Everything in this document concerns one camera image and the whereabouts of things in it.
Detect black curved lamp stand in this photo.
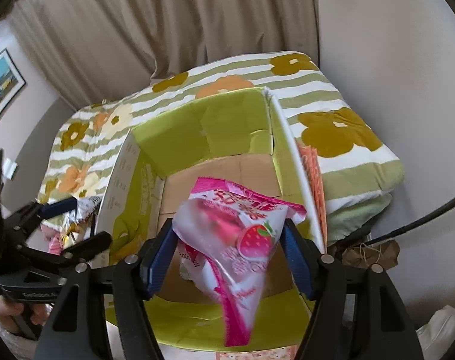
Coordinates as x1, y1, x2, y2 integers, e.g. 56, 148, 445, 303
366, 197, 455, 246

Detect pink strawberry snack bag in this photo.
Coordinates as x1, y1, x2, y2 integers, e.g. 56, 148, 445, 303
173, 177, 306, 347

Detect green cardboard box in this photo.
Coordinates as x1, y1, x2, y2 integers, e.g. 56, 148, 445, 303
96, 87, 325, 351

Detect white wall switch box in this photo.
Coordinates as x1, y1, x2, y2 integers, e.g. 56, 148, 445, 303
2, 158, 17, 180

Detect grey padded headboard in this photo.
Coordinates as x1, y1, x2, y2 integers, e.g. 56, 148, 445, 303
1, 98, 74, 215

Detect brown paper bag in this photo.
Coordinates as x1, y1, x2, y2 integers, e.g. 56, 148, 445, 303
341, 240, 401, 270

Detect person's left hand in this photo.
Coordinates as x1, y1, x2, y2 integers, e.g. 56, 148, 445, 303
0, 296, 49, 334

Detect framed houses picture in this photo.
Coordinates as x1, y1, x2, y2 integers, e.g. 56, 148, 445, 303
0, 49, 25, 116

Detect floral striped folded quilt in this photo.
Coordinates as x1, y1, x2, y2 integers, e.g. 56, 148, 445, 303
37, 51, 405, 244

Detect beige window curtain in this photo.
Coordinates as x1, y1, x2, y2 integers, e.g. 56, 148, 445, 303
7, 0, 319, 109

